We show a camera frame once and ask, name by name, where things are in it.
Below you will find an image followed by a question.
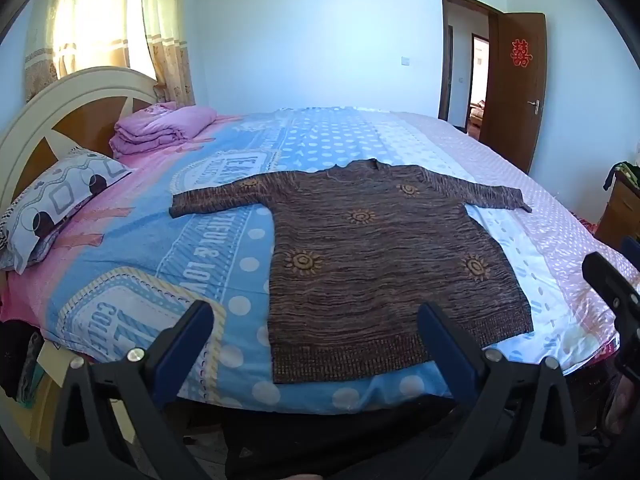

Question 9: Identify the folded pink quilt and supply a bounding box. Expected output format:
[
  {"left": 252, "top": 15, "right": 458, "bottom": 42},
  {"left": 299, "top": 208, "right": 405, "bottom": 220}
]
[{"left": 110, "top": 101, "right": 218, "bottom": 158}]

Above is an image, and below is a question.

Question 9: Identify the blue and pink printed bedsheet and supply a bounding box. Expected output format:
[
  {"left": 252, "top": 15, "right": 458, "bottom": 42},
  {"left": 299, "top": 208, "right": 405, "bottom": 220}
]
[{"left": 0, "top": 105, "right": 640, "bottom": 411}]

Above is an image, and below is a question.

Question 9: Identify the patterned pillow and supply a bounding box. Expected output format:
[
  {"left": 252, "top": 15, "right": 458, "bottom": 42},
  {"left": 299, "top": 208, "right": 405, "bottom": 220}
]
[{"left": 0, "top": 146, "right": 133, "bottom": 275}]

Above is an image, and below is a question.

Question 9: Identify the dark clothes pile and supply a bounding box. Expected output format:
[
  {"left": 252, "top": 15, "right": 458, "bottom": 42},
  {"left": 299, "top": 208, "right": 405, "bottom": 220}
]
[{"left": 0, "top": 317, "right": 47, "bottom": 405}]

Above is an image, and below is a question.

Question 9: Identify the wooden cabinet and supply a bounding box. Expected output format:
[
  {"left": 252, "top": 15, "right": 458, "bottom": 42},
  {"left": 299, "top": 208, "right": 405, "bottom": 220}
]
[{"left": 595, "top": 170, "right": 640, "bottom": 252}]

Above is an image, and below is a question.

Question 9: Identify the person's right hand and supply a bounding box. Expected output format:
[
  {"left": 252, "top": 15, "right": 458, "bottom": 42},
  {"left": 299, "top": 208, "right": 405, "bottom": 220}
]
[{"left": 603, "top": 375, "right": 635, "bottom": 436}]

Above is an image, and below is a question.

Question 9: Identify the red paper door decoration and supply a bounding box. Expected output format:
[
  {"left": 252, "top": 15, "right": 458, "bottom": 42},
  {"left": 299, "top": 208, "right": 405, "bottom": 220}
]
[{"left": 510, "top": 37, "right": 532, "bottom": 68}]

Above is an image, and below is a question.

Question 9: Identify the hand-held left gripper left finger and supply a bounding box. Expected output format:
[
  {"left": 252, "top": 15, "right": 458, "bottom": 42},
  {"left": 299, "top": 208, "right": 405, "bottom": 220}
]
[{"left": 50, "top": 300, "right": 221, "bottom": 480}]

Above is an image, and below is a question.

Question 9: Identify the cream and wood headboard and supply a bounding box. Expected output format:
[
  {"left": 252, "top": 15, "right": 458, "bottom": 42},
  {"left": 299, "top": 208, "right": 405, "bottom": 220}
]
[{"left": 0, "top": 66, "right": 161, "bottom": 241}]

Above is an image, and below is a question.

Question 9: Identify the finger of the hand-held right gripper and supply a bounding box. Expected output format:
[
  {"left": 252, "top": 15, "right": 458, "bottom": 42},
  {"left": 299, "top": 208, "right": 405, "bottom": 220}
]
[{"left": 582, "top": 252, "right": 640, "bottom": 341}]

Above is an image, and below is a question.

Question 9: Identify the window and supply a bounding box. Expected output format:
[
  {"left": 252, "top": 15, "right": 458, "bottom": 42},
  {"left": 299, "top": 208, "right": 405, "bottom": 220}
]
[{"left": 127, "top": 0, "right": 157, "bottom": 82}]

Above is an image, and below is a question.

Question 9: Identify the dark green cloth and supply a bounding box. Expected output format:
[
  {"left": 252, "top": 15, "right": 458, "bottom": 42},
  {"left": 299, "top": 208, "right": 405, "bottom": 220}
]
[{"left": 602, "top": 160, "right": 640, "bottom": 192}]

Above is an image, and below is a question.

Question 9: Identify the brown door frame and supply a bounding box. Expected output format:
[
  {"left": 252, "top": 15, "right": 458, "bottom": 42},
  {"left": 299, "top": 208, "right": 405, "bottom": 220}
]
[{"left": 438, "top": 0, "right": 507, "bottom": 137}]

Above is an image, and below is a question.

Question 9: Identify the person's dark clothing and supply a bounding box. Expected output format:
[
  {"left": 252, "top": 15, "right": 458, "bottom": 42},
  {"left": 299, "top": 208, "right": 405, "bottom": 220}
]
[{"left": 220, "top": 395, "right": 457, "bottom": 480}]

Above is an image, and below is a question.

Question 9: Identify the cream printed box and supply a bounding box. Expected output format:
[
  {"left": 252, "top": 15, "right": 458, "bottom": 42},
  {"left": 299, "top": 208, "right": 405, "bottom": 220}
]
[{"left": 37, "top": 342, "right": 77, "bottom": 377}]

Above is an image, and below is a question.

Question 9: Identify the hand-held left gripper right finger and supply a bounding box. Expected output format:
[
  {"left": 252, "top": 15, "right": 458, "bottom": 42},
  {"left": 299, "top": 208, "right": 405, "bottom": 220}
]
[{"left": 417, "top": 302, "right": 593, "bottom": 480}]

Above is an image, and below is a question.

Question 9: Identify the brown wooden door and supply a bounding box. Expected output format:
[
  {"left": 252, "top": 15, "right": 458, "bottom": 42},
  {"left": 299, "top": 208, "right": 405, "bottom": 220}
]
[{"left": 479, "top": 12, "right": 548, "bottom": 175}]

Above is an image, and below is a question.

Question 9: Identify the brown knitted sweater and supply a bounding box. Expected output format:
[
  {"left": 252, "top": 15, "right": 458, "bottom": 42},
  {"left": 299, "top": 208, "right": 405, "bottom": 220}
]
[{"left": 169, "top": 159, "right": 533, "bottom": 385}]

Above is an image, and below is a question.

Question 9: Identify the wide yellow patterned curtain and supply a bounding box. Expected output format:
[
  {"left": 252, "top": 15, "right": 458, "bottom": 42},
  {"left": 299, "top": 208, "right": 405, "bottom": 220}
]
[{"left": 25, "top": 0, "right": 132, "bottom": 103}]

